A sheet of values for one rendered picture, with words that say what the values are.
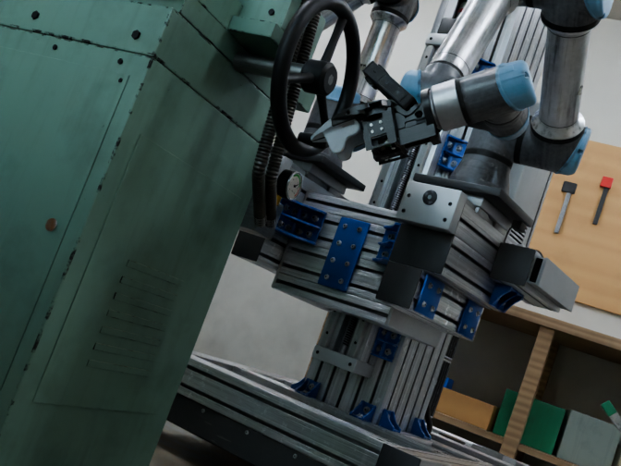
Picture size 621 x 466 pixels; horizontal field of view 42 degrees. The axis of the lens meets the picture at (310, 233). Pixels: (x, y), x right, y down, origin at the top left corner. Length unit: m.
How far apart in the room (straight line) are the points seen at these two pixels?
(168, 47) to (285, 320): 3.63
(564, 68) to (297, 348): 3.37
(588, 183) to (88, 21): 3.63
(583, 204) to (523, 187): 2.33
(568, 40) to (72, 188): 0.99
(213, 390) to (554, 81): 1.03
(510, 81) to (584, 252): 3.40
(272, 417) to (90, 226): 0.71
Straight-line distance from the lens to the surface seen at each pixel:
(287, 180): 1.66
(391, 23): 2.42
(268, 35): 1.45
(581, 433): 4.06
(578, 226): 4.65
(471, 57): 1.47
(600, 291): 4.57
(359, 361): 2.01
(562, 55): 1.73
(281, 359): 4.86
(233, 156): 1.58
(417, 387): 2.18
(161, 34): 1.36
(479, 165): 1.88
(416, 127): 1.28
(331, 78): 1.44
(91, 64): 1.42
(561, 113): 1.82
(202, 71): 1.46
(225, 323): 5.04
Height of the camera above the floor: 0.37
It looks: 7 degrees up
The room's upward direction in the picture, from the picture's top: 20 degrees clockwise
